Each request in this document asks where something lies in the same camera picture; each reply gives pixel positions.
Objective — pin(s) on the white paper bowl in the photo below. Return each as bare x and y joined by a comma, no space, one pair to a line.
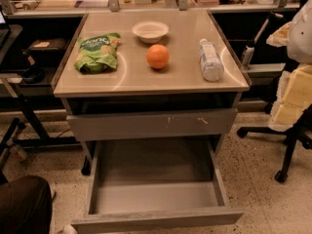
150,31

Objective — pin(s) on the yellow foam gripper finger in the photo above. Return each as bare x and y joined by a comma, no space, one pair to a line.
294,95

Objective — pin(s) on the black office chair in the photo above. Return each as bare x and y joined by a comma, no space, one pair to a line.
296,133

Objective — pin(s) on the green snack bag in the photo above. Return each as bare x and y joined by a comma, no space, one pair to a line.
97,53

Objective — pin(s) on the person in dark trousers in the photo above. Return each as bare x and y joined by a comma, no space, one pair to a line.
25,206

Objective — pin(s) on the black box on shelf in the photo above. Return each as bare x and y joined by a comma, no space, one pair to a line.
48,49

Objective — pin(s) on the grey drawer cabinet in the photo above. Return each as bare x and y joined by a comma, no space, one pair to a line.
136,87

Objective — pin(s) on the closed grey top drawer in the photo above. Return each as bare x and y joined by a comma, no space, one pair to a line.
152,124

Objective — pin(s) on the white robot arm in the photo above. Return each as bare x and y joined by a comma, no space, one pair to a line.
296,35

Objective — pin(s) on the black desk stand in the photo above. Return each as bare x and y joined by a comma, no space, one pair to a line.
11,142

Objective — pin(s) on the orange fruit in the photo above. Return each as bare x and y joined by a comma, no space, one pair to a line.
157,56

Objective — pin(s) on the open grey middle drawer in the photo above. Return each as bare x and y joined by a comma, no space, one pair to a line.
156,183

